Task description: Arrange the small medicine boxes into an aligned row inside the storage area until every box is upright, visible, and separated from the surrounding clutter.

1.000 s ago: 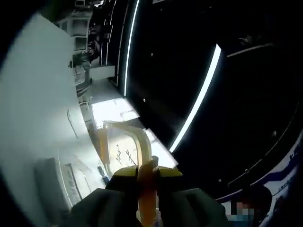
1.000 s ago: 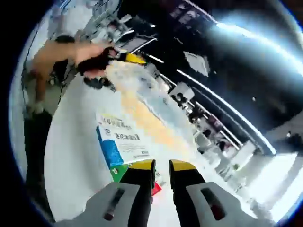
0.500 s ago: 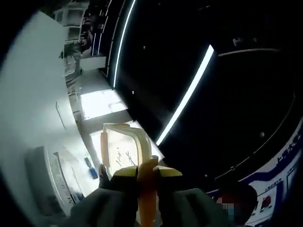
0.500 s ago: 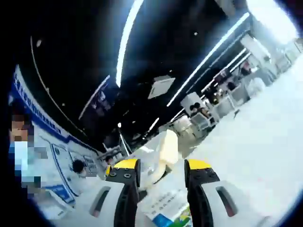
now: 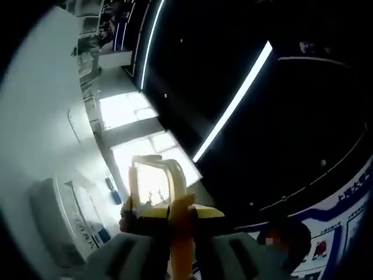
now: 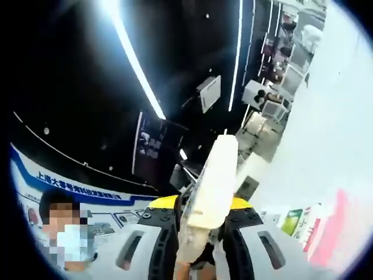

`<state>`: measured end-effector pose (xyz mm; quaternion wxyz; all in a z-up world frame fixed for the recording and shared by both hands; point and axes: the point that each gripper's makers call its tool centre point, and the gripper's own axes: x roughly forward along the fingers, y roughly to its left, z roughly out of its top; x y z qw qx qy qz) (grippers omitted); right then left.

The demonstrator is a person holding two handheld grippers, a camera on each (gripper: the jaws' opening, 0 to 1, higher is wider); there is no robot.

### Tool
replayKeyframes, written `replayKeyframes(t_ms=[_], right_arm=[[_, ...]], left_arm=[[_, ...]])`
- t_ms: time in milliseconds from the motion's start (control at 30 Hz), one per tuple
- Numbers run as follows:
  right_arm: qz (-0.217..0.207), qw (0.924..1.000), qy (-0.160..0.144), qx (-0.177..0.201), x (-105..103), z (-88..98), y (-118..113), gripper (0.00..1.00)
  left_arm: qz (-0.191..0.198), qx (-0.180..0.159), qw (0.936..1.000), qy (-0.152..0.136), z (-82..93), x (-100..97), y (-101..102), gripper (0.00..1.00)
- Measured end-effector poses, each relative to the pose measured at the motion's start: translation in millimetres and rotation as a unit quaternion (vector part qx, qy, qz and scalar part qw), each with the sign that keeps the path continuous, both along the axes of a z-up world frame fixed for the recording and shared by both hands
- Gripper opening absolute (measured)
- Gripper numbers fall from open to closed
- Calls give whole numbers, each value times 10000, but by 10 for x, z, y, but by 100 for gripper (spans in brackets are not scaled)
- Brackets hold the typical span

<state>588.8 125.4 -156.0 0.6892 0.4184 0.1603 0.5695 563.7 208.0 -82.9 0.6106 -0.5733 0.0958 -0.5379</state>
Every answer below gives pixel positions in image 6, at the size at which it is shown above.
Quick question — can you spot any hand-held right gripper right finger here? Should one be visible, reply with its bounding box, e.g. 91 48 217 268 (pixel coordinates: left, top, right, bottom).
220 195 288 280

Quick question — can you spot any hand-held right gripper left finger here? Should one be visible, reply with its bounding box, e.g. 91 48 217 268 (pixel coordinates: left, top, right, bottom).
114 194 180 280

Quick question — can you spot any light green medicine box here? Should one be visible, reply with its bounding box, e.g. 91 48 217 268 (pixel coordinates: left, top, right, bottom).
280 208 304 237

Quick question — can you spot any yellow rimmed tray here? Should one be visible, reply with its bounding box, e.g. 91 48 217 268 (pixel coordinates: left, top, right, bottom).
177 134 239 263

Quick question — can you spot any red medicine box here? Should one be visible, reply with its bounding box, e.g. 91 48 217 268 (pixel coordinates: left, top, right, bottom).
302 188 352 261

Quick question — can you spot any hanging black display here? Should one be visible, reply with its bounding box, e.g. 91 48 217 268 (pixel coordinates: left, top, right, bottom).
131 110 167 176

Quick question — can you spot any white mesh office chair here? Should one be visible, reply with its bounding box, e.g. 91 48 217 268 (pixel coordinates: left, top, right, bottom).
261 100 288 121

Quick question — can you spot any white square pillar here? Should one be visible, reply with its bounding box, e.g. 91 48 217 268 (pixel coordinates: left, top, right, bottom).
242 79 265 109

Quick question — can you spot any ceiling air conditioner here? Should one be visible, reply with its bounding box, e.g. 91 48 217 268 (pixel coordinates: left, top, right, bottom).
196 75 223 114

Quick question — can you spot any curved ceiling light strip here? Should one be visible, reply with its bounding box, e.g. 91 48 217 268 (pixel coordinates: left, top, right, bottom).
104 0 167 120
228 0 244 112

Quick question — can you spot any white bundled cloth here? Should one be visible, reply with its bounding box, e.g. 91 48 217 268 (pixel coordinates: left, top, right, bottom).
301 24 325 55

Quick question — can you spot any blue white wall poster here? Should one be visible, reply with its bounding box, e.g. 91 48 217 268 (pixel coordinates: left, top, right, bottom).
10 142 160 243

